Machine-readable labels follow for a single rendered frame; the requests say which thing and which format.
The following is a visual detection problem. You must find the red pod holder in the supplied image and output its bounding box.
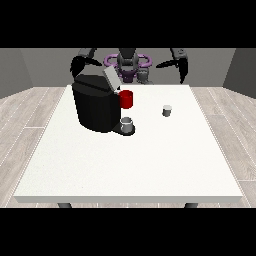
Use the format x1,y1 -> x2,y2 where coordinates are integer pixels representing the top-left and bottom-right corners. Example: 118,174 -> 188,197
118,89 -> 134,110

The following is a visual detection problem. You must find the pale grey machine lid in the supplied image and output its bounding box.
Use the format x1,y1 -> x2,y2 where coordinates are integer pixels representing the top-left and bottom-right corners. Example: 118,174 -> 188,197
102,65 -> 122,92

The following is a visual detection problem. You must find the small grey coffee pod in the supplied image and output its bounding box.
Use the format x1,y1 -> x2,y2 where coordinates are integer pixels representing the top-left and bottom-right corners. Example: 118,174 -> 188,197
162,104 -> 173,118

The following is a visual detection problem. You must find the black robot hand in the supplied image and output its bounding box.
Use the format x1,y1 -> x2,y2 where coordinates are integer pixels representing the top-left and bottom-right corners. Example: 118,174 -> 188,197
69,55 -> 104,80
155,57 -> 190,85

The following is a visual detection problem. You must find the small grey cup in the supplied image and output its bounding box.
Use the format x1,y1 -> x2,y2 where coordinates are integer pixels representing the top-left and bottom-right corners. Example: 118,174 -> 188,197
120,116 -> 135,133

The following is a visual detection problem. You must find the black coffee machine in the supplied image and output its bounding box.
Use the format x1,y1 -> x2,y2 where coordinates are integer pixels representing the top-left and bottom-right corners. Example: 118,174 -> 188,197
71,73 -> 136,137

